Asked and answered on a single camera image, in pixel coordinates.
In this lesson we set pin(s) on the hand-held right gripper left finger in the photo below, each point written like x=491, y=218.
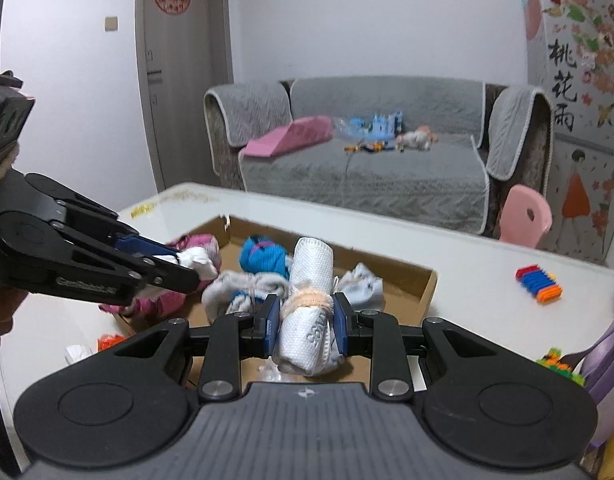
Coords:
x=269, y=330

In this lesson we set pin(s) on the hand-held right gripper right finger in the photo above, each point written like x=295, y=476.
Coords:
x=342, y=327

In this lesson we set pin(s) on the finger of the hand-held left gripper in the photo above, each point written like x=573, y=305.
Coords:
x=137, y=245
x=172, y=277

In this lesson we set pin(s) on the pink dotted fleece slipper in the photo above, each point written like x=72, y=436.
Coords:
x=157, y=302
x=204, y=241

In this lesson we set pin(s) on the pale blue sock bundle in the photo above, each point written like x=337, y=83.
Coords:
x=362, y=285

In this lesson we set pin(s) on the grey sock bundle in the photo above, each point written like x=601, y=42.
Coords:
x=227, y=290

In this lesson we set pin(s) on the white towel peach band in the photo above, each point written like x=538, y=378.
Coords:
x=307, y=270

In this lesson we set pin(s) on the bright blue sock ball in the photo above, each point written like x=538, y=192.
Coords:
x=259, y=255

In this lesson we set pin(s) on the brown cardboard box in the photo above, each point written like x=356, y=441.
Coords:
x=407, y=280

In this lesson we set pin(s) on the orange plastic bag green tie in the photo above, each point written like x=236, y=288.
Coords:
x=109, y=342

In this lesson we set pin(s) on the scattered toy bricks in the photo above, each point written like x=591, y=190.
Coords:
x=369, y=148

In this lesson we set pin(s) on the person's left hand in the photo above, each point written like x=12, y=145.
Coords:
x=2, y=317

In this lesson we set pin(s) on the grey door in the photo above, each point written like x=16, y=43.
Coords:
x=187, y=100

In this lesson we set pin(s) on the grey quilted sofa seat cover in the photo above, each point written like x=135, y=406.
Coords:
x=387, y=180

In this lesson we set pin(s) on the grey quilted armrest cover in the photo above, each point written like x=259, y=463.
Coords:
x=517, y=130
x=252, y=110

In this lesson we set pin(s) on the pink wedge cushion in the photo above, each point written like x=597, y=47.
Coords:
x=292, y=137

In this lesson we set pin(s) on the blue orange brick strip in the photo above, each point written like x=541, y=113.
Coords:
x=537, y=284

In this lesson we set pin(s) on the clear plastic toy bag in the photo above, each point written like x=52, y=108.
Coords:
x=344, y=127

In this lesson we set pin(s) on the small plush doll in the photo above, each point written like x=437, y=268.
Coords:
x=417, y=139

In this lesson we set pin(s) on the blue toy castle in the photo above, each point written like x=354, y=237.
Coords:
x=379, y=126

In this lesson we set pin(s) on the pink plastic chair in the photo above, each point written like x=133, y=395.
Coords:
x=524, y=215

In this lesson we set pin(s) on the multicoloured block cube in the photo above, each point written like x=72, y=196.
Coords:
x=557, y=362

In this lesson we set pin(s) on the grey sofa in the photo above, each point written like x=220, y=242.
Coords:
x=542, y=160

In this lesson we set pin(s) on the purple bag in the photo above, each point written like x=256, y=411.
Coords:
x=607, y=355

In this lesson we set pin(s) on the gold foil packet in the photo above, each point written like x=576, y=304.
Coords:
x=612, y=455

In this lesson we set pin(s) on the refrigerator with flower stickers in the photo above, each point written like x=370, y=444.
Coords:
x=582, y=110

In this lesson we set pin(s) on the wall light switch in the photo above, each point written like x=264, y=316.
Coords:
x=110, y=23

